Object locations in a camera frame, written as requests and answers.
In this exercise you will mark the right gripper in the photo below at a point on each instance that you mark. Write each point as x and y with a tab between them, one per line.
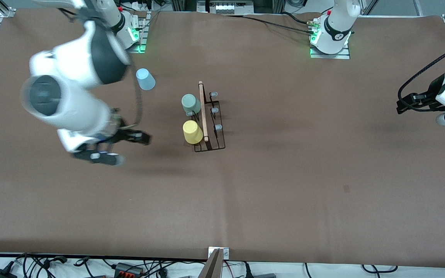
124	134

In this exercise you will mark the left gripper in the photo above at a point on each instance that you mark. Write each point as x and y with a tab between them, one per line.
429	94

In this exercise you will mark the yellow plastic cup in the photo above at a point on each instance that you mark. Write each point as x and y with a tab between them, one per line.
192	132

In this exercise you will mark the pale green plastic cup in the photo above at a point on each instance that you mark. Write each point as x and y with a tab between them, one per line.
190	103

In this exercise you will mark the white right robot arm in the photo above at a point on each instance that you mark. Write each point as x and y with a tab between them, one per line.
72	112

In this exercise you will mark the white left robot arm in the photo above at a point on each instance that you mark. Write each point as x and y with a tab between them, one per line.
338	23

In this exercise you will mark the light blue plastic cup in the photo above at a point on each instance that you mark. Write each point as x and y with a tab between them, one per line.
145	79

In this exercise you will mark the brown paper table cover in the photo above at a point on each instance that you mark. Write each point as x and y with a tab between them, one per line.
245	212

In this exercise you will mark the black orange power strip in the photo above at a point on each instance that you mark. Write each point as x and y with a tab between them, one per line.
128	269

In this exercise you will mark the grey aluminium bar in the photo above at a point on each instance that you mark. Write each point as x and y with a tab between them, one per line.
211	268

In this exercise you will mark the grey control box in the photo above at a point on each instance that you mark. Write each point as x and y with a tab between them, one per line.
226	7

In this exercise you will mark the black power adapter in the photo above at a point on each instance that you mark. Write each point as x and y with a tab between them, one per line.
0	274

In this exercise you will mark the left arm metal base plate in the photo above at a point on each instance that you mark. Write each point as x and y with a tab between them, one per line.
330	56

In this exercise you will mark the silver metal mounting bracket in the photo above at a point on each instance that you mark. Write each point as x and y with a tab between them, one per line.
225	253

